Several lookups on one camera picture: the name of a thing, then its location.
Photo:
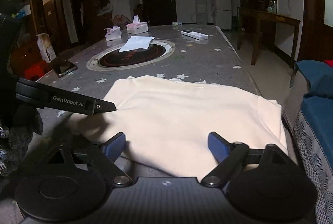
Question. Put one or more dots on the black smartphone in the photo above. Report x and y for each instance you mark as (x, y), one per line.
(62, 67)

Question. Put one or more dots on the brown wooden side table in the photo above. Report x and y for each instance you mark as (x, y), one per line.
(263, 26)

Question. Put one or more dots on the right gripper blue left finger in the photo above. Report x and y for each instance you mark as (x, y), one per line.
(104, 157)

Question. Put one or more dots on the water dispenser with blue bottle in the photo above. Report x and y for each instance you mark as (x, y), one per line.
(201, 12)

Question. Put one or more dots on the white paper bag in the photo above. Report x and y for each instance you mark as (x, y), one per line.
(46, 49)

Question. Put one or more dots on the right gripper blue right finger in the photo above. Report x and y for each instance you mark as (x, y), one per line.
(230, 157)

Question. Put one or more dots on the white pink tissue box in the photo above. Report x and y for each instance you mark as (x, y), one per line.
(137, 27)

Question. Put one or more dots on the white remote control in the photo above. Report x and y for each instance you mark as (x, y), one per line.
(195, 35)

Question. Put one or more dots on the dark wooden shelf cabinet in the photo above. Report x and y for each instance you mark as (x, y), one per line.
(52, 2)

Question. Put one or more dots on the cream white garment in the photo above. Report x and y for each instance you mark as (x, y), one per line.
(167, 122)

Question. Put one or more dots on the white folded cloth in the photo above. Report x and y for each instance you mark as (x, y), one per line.
(135, 43)

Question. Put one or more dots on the electric floor fan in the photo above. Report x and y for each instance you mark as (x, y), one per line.
(121, 21)

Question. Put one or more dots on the small green packet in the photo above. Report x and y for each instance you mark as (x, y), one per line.
(176, 23)

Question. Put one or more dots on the soft tissue pack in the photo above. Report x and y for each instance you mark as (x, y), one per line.
(113, 33)

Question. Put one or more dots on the white refrigerator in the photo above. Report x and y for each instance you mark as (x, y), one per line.
(223, 14)

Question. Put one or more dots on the red plastic stool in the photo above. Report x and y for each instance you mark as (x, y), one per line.
(37, 70)

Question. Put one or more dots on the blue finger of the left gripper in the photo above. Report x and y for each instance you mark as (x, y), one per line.
(102, 106)

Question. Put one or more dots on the round black induction cooktop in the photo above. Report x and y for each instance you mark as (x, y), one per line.
(116, 59)

